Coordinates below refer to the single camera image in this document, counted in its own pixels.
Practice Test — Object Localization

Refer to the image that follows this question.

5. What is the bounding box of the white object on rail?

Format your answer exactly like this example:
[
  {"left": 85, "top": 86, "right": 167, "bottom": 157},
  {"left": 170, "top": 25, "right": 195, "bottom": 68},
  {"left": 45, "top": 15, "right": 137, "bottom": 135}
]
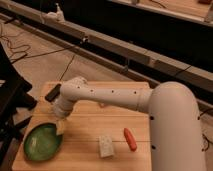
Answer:
[{"left": 46, "top": 4, "right": 65, "bottom": 22}]

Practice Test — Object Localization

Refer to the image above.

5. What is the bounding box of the black chair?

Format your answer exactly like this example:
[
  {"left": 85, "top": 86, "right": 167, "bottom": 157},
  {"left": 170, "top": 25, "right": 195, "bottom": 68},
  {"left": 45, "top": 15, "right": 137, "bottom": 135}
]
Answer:
[{"left": 0, "top": 43, "right": 37, "bottom": 166}]

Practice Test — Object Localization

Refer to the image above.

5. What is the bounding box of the long metal rail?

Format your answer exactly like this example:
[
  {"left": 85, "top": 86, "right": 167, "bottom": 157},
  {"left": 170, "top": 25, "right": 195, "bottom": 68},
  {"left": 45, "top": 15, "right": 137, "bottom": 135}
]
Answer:
[{"left": 0, "top": 0, "right": 213, "bottom": 92}]

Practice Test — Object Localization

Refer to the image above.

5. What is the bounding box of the black cable right floor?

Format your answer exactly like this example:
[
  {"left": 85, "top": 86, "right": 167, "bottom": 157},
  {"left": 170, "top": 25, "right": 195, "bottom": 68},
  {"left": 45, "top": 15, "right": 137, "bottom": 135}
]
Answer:
[{"left": 197, "top": 108, "right": 213, "bottom": 153}]

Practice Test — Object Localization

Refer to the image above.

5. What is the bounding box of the black floor cable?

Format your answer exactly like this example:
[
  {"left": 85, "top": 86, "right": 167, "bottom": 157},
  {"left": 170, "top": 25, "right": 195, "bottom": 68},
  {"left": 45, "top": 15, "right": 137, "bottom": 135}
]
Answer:
[{"left": 0, "top": 19, "right": 88, "bottom": 82}]

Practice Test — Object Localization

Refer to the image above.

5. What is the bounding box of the black rectangular device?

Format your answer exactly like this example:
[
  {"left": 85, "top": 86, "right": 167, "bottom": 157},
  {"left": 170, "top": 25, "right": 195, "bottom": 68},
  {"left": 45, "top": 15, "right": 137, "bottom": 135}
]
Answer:
[{"left": 45, "top": 84, "right": 61, "bottom": 102}]

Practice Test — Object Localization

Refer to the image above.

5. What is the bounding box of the white sponge block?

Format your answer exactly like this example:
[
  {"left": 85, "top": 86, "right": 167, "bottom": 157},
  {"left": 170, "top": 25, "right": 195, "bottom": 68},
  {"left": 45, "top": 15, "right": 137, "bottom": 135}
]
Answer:
[{"left": 99, "top": 135, "right": 114, "bottom": 158}]

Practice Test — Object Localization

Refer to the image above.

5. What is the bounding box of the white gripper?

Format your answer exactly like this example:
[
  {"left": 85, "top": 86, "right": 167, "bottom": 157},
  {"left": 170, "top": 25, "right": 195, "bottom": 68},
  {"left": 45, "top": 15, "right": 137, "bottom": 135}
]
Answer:
[{"left": 53, "top": 97, "right": 74, "bottom": 135}]

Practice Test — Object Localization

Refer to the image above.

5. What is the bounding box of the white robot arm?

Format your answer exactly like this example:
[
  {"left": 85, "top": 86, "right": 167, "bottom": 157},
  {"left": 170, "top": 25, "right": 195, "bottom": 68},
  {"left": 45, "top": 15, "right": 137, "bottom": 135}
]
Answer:
[{"left": 53, "top": 77, "right": 206, "bottom": 171}]

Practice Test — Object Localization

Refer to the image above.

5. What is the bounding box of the orange carrot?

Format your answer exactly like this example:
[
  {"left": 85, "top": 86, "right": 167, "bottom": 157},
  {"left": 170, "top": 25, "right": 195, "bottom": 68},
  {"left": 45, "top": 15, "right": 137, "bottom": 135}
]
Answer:
[{"left": 124, "top": 128, "right": 137, "bottom": 151}]

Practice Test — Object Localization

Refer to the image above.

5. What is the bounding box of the green ceramic bowl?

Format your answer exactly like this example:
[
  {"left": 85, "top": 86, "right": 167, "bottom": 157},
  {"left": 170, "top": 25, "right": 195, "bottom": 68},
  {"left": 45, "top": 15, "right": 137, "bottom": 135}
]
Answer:
[{"left": 23, "top": 123, "right": 63, "bottom": 162}]

